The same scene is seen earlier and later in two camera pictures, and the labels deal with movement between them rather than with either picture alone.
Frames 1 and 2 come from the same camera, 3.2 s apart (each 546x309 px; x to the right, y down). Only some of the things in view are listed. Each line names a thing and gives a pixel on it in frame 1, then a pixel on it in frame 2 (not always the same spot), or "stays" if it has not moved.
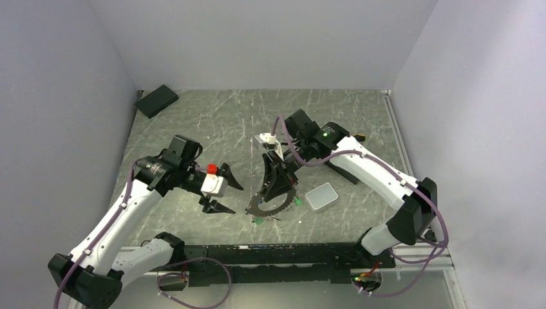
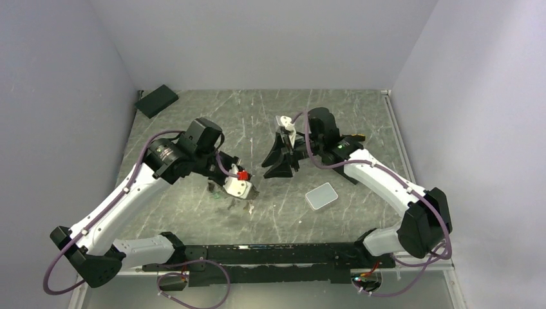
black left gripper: [213, 206] → [231, 161]
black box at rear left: [157, 101] stays
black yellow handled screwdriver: [359, 137] stays
